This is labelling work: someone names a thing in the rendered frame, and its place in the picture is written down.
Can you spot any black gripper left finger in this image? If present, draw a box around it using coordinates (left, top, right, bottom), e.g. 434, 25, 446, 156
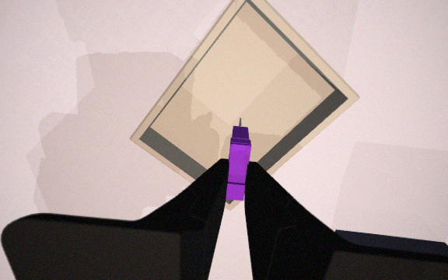
0, 159, 229, 280

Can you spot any dark grey fuse block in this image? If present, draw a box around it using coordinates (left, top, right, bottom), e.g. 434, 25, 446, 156
335, 229, 448, 255

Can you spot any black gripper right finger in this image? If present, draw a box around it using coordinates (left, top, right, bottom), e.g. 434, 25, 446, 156
244, 161, 448, 280

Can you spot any beige square tray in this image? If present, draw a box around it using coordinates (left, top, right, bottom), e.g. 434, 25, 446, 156
130, 0, 360, 183

